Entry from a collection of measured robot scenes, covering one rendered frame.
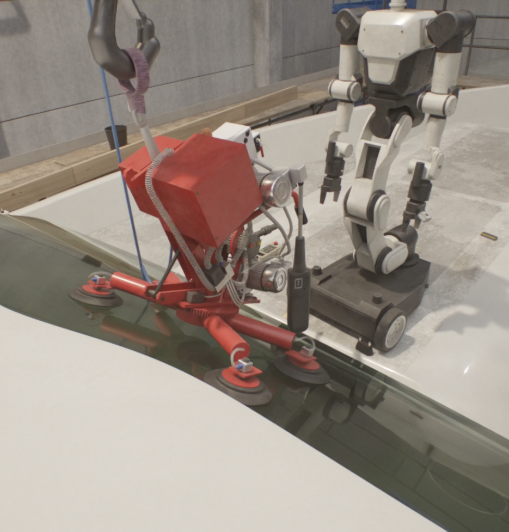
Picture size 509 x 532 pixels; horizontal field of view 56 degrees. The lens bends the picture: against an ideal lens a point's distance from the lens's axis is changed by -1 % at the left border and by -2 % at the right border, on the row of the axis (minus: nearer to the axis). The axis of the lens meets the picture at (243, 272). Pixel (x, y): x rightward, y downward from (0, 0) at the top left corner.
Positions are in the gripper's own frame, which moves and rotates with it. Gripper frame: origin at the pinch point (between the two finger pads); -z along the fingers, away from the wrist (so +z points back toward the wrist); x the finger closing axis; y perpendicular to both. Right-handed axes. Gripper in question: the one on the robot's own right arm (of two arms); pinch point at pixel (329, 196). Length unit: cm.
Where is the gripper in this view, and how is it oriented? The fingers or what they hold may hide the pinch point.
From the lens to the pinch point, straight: 240.5
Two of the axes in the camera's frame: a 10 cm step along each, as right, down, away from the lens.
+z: 1.1, -9.1, -3.9
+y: 6.8, 3.6, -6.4
